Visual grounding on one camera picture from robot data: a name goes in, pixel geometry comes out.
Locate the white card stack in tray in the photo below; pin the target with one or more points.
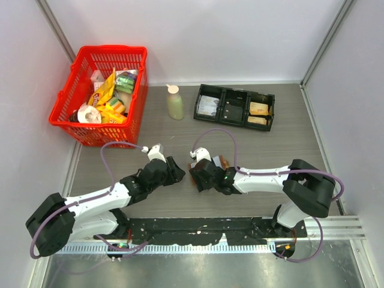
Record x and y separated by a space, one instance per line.
208 105

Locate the black three-compartment tray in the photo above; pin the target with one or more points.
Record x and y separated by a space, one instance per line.
236 97

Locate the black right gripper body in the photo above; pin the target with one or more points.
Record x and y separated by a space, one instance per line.
202 183

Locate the brown leather card holder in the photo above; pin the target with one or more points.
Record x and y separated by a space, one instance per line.
219 161

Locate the yellow boxed snack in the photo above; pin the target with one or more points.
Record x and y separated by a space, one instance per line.
110 116

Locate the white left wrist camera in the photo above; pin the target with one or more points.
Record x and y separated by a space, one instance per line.
155 152

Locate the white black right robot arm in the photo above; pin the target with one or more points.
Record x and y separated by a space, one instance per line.
310 191

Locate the gold card stack in tray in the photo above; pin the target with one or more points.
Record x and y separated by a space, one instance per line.
258 109

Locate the white tape roll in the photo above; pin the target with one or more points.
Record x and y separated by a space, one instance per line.
87 114

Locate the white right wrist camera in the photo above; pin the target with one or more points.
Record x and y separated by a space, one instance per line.
200 154

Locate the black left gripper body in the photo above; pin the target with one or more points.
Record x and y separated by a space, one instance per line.
170 176

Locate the aluminium front rail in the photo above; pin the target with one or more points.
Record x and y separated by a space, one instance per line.
329 229

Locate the yellow snack bag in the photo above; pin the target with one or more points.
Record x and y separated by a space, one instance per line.
104 93

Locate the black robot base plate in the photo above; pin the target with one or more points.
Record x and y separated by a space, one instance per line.
203 231

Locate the green sponge pack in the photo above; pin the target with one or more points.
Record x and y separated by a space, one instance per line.
125 84

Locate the green liquid squeeze bottle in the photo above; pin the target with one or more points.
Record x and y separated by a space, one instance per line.
174 102

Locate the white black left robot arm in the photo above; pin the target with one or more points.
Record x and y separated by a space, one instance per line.
59 220

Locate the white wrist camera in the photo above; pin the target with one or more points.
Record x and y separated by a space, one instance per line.
155 152
200 154

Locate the red plastic shopping basket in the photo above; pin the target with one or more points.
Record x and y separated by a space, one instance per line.
91 67

